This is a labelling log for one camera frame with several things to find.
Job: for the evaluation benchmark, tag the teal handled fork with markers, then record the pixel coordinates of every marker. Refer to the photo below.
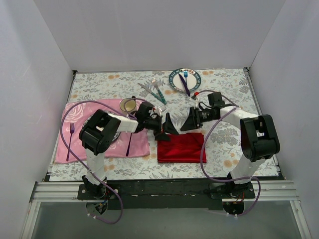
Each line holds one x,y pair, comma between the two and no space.
154,82

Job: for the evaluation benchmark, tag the cream enamel mug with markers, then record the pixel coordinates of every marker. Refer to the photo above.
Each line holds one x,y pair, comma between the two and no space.
128,105

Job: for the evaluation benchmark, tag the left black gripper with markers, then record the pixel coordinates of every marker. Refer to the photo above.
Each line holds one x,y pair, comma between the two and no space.
161,125

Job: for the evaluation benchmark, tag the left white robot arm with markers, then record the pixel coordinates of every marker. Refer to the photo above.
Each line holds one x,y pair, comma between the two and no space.
98,133

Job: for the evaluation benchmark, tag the blue fork on plate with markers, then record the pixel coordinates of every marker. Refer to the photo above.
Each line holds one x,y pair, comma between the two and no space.
185,76

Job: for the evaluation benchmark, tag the pink floral placemat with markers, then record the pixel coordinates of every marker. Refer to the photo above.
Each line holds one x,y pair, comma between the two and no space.
78,115

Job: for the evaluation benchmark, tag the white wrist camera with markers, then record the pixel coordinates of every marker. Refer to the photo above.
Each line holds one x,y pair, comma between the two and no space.
195,98
160,109

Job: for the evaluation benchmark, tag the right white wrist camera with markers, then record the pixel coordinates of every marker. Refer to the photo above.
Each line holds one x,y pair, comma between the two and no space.
195,98

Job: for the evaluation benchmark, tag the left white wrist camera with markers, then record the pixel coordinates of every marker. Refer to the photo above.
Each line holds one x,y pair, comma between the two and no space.
160,109

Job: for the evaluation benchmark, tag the purple knife on plate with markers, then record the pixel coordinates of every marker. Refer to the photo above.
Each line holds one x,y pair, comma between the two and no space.
184,84

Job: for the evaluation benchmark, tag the purple spoon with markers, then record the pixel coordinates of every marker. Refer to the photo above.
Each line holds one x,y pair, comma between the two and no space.
129,145

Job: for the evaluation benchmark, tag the purple fork on placemat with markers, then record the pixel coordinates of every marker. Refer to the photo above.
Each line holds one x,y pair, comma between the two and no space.
72,130

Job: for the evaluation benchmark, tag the white plate blue rim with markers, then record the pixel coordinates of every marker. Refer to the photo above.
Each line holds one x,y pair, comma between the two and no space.
193,80

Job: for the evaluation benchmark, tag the red cloth napkin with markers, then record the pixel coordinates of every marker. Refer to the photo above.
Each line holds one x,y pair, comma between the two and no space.
183,148

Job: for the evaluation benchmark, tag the teal handled knife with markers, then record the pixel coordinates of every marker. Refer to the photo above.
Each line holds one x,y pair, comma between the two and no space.
152,93

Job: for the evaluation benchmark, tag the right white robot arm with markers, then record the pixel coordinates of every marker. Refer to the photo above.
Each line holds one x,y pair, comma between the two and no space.
259,142

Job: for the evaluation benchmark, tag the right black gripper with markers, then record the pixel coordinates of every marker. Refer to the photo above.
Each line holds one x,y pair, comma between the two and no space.
193,118

